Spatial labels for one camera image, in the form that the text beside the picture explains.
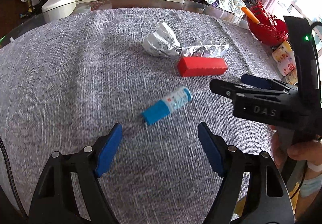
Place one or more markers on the white round stool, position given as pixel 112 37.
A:
pixel 57 4

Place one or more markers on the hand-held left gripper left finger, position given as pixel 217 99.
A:
pixel 108 151

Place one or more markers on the blue capped white tube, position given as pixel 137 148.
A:
pixel 163 108

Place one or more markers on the white foil packet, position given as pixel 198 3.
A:
pixel 158 43

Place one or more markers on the white bottle pink label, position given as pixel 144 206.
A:
pixel 286 65

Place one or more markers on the grey woven table mat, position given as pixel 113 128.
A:
pixel 75 75

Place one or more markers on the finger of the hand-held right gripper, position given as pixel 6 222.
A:
pixel 256 80
pixel 224 87

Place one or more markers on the yellow capped white bottle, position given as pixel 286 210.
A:
pixel 281 49

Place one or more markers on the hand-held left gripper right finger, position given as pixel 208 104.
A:
pixel 211 151

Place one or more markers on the silver blister pack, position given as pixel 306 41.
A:
pixel 201 50

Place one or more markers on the orange plastic stick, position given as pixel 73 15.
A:
pixel 250 15

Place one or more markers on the person's right hand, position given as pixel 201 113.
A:
pixel 304 151

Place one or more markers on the red cardboard box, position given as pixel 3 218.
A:
pixel 201 67

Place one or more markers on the red plastic basket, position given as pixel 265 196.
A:
pixel 266 30

